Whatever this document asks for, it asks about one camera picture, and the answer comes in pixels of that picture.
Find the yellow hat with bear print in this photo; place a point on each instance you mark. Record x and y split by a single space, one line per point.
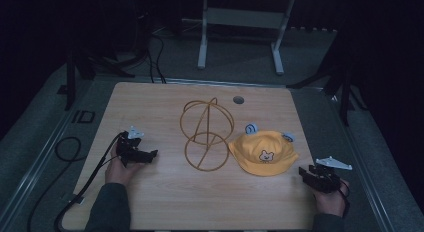
263 155

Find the person's left hand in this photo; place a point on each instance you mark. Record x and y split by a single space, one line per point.
117 172

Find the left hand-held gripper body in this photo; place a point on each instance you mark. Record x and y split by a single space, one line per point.
130 151

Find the person's right hand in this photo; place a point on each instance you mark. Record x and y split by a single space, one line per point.
330 203

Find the black stand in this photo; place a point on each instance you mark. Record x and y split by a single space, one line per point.
70 78
343 82

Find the white desk frame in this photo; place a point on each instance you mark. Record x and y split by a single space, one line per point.
245 18

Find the black floor bracket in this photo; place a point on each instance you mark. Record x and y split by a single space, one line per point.
84 116

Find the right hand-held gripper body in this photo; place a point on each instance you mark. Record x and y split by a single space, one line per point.
326 178

